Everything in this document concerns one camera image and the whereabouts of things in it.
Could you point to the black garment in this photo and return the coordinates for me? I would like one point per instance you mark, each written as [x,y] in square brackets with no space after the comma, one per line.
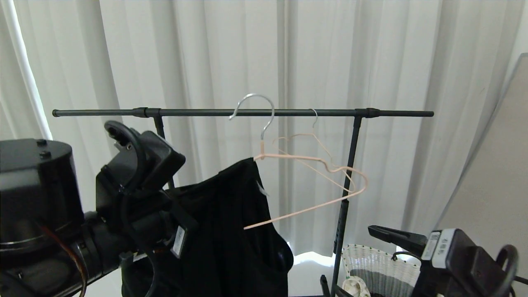
[231,247]

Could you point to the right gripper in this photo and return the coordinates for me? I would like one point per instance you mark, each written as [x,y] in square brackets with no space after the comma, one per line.
[433,268]

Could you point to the cream printed garment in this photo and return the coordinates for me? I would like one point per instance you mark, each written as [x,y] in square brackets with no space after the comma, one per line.
[355,288]

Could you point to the white curtain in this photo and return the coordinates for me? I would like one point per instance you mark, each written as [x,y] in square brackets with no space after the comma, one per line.
[206,53]

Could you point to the pink clothes hanger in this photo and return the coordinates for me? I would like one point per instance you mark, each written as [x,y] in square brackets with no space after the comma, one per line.
[317,119]
[262,150]

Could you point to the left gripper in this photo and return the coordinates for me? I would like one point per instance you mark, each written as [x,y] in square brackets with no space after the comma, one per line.
[136,243]

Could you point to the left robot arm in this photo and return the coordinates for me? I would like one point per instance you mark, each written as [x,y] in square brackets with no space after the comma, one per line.
[37,198]

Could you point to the black clothes rack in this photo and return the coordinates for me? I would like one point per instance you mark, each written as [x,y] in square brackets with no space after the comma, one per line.
[198,112]

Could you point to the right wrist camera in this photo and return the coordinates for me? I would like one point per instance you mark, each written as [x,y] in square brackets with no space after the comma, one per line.
[474,268]

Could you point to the white laundry basket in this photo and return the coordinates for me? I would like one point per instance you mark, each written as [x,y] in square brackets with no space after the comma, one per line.
[379,264]

